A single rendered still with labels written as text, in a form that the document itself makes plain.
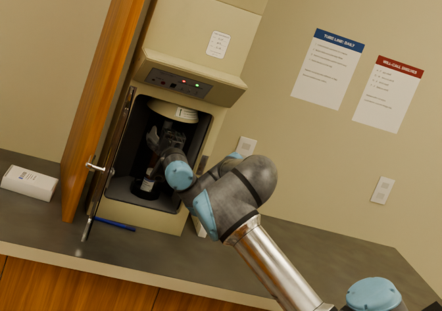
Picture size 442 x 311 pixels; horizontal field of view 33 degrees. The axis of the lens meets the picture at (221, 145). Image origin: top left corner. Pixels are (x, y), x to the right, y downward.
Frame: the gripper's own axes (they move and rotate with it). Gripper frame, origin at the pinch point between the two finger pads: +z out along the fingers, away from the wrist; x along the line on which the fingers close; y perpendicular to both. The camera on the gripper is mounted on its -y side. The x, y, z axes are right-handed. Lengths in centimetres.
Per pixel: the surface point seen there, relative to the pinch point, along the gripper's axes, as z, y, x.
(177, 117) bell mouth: -8.1, 11.4, -0.2
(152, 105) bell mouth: -3.0, 11.3, 7.5
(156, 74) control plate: -16.4, 24.7, 12.4
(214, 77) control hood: -20.4, 29.7, -3.1
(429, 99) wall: 34, 35, -106
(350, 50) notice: 35, 43, -66
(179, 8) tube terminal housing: -8.3, 43.8, 10.9
